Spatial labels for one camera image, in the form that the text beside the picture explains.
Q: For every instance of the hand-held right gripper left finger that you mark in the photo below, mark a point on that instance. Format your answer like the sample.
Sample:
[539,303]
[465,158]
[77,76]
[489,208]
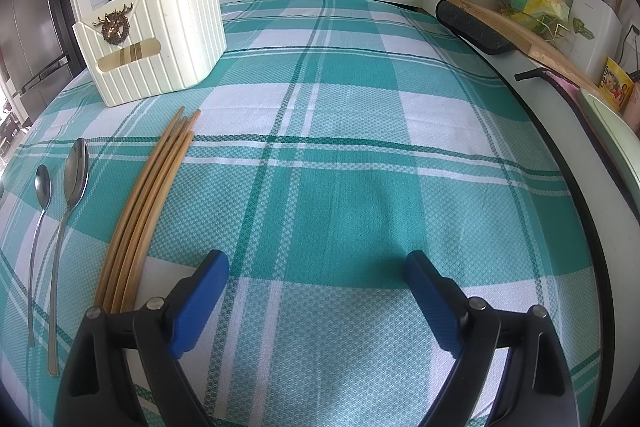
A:
[200,302]

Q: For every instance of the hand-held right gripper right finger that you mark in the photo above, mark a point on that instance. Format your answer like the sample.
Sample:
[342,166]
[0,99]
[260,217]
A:
[432,302]

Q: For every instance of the wooden chopstick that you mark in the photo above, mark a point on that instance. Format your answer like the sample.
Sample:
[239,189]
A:
[139,207]
[130,207]
[148,207]
[156,207]

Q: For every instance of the cream ribbed utensil holder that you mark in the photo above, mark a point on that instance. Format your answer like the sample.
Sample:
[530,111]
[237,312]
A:
[185,32]

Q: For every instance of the teal checked tablecloth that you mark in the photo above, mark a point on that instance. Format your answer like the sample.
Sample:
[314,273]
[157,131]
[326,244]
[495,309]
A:
[340,157]

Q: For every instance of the silver metal spoon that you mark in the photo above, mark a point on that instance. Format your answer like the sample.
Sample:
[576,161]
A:
[76,172]
[43,187]

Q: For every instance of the pink board with black rim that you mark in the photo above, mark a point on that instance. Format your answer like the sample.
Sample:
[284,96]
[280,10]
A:
[565,92]

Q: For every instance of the green cutting board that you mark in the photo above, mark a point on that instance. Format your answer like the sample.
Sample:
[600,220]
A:
[612,122]

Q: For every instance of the black oblong pad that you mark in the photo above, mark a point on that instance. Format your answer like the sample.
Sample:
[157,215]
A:
[475,27]

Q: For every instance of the wooden cutting board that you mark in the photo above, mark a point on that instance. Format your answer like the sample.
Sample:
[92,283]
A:
[525,39]

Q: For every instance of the yellow box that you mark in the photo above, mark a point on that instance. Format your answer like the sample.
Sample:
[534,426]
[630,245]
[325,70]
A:
[616,84]

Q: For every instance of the white knife block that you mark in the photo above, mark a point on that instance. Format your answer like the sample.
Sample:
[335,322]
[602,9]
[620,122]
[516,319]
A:
[592,37]

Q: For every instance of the grey refrigerator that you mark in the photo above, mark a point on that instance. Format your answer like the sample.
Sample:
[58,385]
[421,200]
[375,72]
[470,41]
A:
[35,37]

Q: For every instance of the black door frame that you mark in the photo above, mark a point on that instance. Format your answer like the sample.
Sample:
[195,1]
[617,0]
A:
[64,22]

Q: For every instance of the white wall outlet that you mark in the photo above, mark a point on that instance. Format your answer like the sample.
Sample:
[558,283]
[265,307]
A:
[635,32]

